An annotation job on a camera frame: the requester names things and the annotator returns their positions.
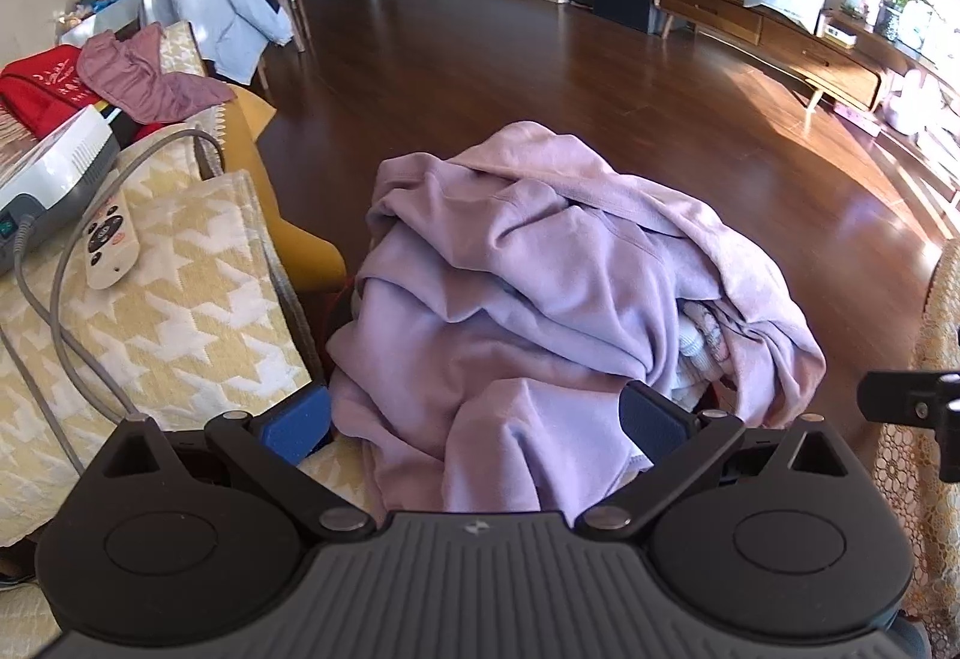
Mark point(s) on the dining table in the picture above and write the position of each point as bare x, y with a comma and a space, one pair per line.
97, 20

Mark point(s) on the lilac long-sleeve shirt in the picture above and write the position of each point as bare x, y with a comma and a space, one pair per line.
525, 269

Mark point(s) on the small white box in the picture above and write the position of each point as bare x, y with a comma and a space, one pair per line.
840, 32

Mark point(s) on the pink printed white garment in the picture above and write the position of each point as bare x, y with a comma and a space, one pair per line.
705, 344

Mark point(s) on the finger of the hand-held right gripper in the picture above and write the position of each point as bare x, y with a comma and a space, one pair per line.
900, 396

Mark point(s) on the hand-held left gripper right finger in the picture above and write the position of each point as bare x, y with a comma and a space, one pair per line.
656, 423

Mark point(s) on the mustard yellow sofa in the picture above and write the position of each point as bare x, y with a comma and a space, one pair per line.
300, 246

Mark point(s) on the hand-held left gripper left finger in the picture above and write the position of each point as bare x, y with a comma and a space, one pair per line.
292, 423

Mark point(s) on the mauve garment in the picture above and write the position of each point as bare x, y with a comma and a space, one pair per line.
150, 81

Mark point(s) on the small potted plant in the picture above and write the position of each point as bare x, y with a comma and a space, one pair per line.
892, 10

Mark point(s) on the red cloth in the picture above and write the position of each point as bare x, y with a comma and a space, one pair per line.
37, 85

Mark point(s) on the yellow lace tablecloth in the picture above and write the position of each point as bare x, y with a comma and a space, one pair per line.
937, 539

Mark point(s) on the yellow houndstooth blanket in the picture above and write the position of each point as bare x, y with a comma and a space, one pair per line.
172, 299

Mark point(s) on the white grey appliance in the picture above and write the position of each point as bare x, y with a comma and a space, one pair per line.
52, 171

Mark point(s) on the light blue jacket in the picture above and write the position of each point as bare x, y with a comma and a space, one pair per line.
217, 6

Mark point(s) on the wooden media console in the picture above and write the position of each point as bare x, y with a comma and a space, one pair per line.
825, 59

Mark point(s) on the white remote control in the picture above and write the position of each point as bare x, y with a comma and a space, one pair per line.
109, 239

